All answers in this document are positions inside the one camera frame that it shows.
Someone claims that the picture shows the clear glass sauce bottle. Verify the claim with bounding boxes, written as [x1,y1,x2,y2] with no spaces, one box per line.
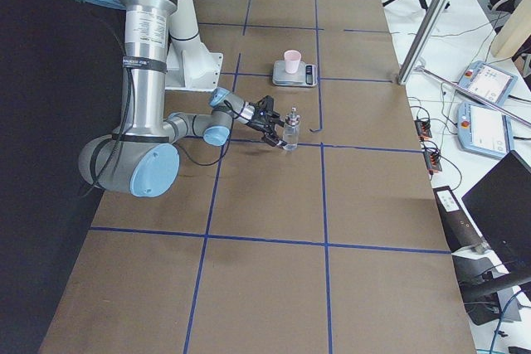
[282,107,300,151]

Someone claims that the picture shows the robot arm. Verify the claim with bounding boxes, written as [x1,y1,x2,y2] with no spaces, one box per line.
[77,0,285,197]

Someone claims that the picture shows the metal rod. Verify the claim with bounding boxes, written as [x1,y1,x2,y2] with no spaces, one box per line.
[413,65,531,129]

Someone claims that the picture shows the orange connector block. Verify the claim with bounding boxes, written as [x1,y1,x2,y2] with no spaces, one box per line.
[414,119,432,141]
[423,148,442,175]

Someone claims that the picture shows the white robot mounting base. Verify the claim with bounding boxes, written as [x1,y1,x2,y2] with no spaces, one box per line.
[164,0,224,93]

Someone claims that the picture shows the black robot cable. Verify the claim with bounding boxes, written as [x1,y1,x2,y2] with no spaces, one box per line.
[176,99,254,167]

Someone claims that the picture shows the lower teach pendant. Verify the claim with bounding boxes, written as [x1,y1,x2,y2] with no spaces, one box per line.
[457,102,514,159]

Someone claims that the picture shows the pink paper cup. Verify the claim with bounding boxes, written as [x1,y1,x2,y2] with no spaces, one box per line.
[284,49,302,74]

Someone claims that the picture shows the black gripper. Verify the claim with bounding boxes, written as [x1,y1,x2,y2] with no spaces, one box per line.
[246,95,287,148]

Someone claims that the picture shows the black laptop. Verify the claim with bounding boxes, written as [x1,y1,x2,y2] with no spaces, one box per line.
[462,150,530,265]

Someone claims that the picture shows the blue tape grid lines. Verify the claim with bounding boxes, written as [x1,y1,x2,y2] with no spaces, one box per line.
[89,0,451,354]

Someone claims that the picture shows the aluminium frame post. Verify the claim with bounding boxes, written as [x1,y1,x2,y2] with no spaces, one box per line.
[397,0,448,85]

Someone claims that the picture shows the black box with labels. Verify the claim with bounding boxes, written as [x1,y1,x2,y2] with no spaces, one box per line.
[433,186,486,255]

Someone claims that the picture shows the teach pendant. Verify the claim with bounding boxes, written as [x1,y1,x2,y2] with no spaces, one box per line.
[458,61,518,105]
[457,102,514,159]

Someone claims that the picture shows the digital kitchen scale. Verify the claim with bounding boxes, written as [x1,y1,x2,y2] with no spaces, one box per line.
[272,61,317,87]

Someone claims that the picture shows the upper teach pendant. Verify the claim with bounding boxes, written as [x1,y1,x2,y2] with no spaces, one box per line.
[458,61,518,105]

